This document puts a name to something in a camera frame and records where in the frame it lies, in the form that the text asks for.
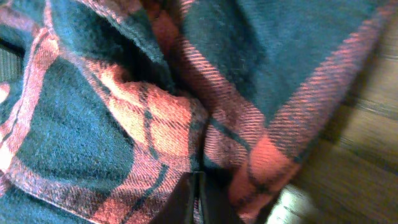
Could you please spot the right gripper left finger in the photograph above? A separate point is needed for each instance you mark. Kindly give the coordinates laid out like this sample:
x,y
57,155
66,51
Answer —
x,y
179,207

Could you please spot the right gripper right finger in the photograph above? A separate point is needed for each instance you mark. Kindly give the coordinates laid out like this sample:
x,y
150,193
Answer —
x,y
215,206

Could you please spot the red navy plaid shirt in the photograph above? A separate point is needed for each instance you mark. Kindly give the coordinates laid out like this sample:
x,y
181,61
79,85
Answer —
x,y
106,104

